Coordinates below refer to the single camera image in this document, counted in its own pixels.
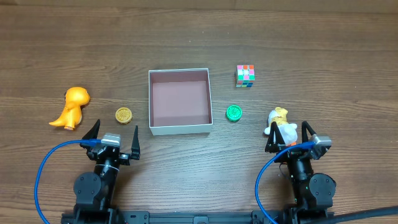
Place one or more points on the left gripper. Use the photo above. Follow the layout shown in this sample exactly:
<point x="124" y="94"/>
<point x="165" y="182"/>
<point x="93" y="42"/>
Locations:
<point x="111" y="154"/>

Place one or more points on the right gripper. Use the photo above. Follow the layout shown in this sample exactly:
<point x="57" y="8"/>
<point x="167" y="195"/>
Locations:
<point x="295" y="155"/>

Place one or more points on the white duck plush toy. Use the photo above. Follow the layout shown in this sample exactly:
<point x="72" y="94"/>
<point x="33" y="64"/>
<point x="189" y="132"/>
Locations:
<point x="287" y="130"/>

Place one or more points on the green ridged round cap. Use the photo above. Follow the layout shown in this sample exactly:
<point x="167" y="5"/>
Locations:
<point x="234" y="113"/>

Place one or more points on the orange dinosaur toy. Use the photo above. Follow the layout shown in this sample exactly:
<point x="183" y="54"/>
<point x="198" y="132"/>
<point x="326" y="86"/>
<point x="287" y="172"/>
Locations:
<point x="75" y="98"/>

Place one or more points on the multicolour puzzle cube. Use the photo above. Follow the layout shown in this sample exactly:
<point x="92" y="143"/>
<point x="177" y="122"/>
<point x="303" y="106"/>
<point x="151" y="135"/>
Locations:
<point x="244" y="76"/>

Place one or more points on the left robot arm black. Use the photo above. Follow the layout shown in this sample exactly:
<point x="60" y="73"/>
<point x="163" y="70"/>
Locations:
<point x="94" y="190"/>

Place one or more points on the yellow ridged round cap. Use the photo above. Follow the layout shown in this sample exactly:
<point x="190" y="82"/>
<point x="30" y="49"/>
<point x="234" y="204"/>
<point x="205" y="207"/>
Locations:
<point x="123" y="115"/>

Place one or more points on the white box pink inside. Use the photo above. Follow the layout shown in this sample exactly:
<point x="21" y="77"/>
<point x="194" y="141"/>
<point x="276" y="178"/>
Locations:
<point x="180" y="101"/>

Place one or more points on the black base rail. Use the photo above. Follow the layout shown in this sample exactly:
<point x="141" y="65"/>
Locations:
<point x="145" y="217"/>

